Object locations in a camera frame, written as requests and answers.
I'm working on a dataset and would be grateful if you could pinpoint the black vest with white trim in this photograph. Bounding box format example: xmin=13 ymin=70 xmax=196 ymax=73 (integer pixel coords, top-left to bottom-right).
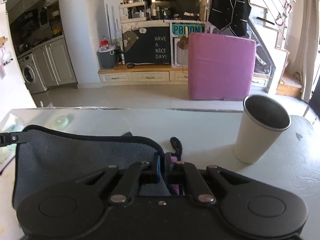
xmin=208 ymin=0 xmax=251 ymax=37

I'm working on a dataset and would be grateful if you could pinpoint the grey kitchen cabinet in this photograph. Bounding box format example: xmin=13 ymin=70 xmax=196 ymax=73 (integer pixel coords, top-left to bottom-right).
xmin=32 ymin=38 xmax=77 ymax=87

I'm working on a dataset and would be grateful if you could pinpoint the teal poison sign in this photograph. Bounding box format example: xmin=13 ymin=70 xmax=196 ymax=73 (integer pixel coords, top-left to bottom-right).
xmin=172 ymin=23 xmax=204 ymax=36

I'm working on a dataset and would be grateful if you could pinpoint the white steel-rimmed cup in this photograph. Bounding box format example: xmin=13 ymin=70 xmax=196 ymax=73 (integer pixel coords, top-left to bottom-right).
xmin=234 ymin=95 xmax=291 ymax=164

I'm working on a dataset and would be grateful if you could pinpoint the white washing machine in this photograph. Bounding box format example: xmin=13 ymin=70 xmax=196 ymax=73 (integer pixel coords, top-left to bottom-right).
xmin=18 ymin=54 xmax=47 ymax=94

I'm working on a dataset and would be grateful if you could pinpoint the tissue pack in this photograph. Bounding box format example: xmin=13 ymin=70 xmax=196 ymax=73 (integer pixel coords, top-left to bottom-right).
xmin=0 ymin=113 xmax=26 ymax=173

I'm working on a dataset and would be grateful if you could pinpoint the beige curtain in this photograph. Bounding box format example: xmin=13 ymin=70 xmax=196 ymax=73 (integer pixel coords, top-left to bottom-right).
xmin=300 ymin=0 xmax=319 ymax=102

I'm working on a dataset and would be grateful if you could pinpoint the grey microfibre towel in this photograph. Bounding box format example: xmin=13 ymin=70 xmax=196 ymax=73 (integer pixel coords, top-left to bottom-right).
xmin=12 ymin=125 xmax=164 ymax=208

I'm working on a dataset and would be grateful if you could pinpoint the low white drawer unit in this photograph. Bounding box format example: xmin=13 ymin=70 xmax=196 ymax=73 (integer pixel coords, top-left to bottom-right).
xmin=98 ymin=67 xmax=271 ymax=87

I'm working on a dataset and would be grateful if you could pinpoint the grey waste bin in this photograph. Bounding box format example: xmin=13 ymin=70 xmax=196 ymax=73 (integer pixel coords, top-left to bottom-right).
xmin=97 ymin=47 xmax=117 ymax=69

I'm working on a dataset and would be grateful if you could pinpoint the staircase with metal railing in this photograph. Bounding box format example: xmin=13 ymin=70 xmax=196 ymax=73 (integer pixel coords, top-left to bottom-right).
xmin=247 ymin=0 xmax=304 ymax=98

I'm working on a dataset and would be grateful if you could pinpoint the pink upright cushion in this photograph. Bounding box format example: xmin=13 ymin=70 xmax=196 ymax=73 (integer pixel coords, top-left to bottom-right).
xmin=188 ymin=33 xmax=256 ymax=101

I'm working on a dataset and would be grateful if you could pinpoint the white shelf rack with bottles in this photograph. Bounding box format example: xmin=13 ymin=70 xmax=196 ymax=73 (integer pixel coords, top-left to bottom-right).
xmin=118 ymin=2 xmax=148 ymax=24

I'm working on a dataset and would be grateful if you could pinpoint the pale green round lid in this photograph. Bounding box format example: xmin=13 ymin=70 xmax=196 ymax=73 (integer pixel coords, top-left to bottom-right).
xmin=53 ymin=114 xmax=73 ymax=131

